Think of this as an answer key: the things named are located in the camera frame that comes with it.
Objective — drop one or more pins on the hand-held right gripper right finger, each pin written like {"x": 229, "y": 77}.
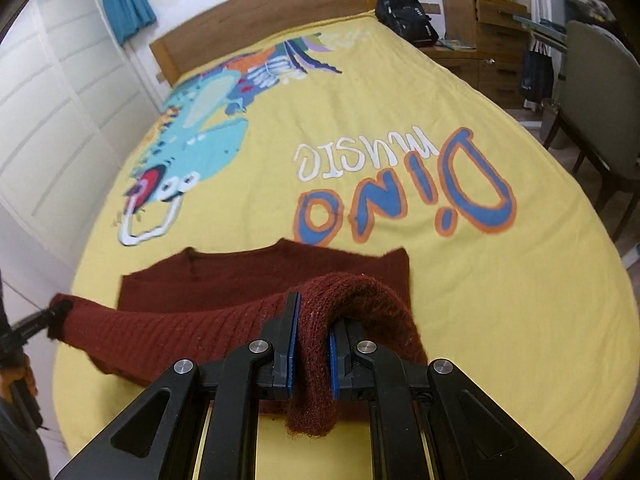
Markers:
{"x": 333, "y": 370}

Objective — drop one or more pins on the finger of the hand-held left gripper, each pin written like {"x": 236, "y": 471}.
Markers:
{"x": 35, "y": 322}
{"x": 62, "y": 305}

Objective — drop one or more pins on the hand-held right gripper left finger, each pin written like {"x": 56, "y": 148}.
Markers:
{"x": 292, "y": 350}

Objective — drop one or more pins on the dark red knit sweater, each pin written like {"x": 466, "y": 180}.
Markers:
{"x": 200, "y": 320}

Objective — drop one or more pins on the person's left hand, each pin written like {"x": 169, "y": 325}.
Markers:
{"x": 25, "y": 375}

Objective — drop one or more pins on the white wardrobe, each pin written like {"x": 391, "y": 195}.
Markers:
{"x": 60, "y": 110}

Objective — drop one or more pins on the yellow dinosaur printed blanket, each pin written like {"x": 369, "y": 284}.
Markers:
{"x": 450, "y": 160}

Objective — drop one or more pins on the teal curtain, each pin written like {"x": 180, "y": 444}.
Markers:
{"x": 125, "y": 0}

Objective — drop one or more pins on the wooden bed headboard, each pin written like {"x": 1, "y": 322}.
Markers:
{"x": 250, "y": 25}

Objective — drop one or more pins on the metal trash can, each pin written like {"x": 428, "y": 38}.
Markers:
{"x": 549, "y": 117}

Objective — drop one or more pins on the wooden drawer cabinet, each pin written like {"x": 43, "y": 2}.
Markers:
{"x": 490, "y": 60}

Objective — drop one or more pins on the black backpack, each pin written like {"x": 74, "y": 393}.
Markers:
{"x": 405, "y": 15}

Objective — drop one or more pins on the dark blue bag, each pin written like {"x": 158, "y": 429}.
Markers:
{"x": 535, "y": 75}

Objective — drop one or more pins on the grey upholstered chair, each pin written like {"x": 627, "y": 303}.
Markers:
{"x": 595, "y": 90}

